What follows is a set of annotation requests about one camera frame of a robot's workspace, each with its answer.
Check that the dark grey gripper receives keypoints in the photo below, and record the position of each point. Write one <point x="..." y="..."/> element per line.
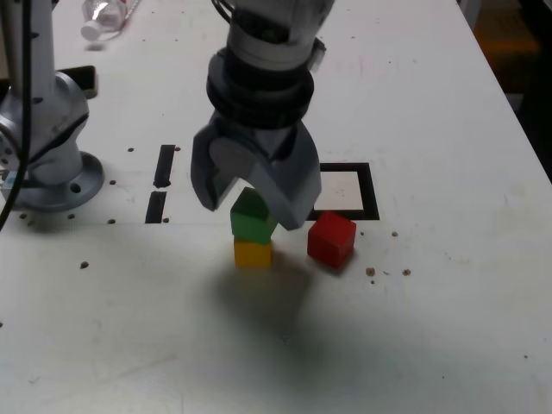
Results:
<point x="263" y="140"/>

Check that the green cube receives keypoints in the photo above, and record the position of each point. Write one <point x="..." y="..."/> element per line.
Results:
<point x="248" y="224"/>

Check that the yellow cube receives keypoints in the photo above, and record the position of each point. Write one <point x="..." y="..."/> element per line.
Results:
<point x="252" y="254"/>

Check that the red cube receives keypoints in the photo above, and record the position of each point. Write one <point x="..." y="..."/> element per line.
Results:
<point x="330" y="239"/>

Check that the black tape square outline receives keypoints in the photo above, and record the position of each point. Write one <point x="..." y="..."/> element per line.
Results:
<point x="371" y="190"/>

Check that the black tape strip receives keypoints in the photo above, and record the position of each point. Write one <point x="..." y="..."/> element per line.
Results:
<point x="166" y="168"/>

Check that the black flat phone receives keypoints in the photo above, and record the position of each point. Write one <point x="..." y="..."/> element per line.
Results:
<point x="84" y="79"/>

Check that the clear plastic bottle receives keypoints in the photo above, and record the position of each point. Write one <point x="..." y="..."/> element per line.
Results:
<point x="92" y="29"/>

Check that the orange box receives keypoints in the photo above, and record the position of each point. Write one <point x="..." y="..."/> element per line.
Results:
<point x="504" y="39"/>

